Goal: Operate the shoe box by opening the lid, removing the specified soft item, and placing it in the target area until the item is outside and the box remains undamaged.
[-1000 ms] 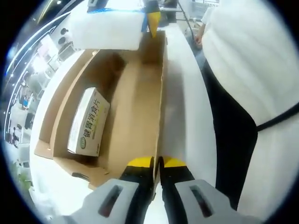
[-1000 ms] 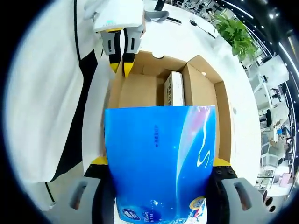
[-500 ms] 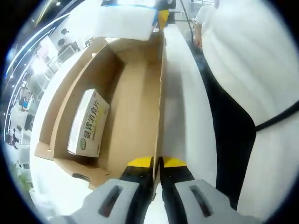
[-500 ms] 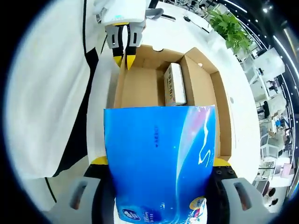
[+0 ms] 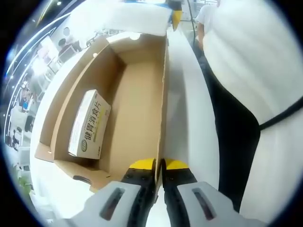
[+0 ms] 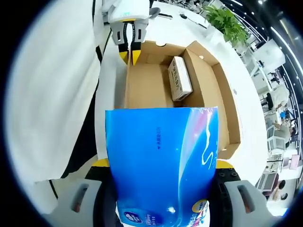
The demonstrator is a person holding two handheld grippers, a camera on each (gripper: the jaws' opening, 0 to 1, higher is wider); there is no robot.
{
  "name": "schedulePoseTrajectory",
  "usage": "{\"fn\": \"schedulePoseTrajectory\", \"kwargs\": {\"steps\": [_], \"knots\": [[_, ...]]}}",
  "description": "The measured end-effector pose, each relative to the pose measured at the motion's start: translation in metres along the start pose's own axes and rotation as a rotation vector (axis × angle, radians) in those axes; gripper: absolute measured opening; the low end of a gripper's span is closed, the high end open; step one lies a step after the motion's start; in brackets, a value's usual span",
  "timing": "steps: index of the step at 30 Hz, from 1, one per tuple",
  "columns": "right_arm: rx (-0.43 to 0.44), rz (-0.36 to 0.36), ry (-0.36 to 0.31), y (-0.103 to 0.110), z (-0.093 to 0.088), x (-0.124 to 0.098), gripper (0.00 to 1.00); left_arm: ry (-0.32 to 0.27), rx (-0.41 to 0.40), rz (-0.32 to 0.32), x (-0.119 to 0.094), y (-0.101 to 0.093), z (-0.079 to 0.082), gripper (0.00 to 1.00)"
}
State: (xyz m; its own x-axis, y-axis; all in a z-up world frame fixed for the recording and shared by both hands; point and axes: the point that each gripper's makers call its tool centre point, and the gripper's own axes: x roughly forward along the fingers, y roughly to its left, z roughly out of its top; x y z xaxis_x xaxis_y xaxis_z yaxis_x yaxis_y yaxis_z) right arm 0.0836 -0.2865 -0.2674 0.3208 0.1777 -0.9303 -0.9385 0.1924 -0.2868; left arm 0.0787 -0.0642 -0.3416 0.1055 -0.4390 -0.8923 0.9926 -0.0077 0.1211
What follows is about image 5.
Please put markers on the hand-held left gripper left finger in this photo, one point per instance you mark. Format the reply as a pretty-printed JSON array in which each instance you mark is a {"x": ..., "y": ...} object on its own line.
[{"x": 106, "y": 203}]

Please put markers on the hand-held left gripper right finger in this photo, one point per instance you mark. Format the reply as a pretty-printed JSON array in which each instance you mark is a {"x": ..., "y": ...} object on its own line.
[{"x": 208, "y": 203}]

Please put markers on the white medicine box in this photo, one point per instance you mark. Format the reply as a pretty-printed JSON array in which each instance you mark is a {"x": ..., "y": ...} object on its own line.
[{"x": 90, "y": 125}]

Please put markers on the brown cardboard shoe box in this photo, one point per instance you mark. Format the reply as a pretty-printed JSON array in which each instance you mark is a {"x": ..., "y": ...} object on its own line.
[{"x": 132, "y": 106}]

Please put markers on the green potted plant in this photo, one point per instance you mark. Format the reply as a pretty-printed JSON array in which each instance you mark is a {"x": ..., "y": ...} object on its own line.
[{"x": 24, "y": 185}]

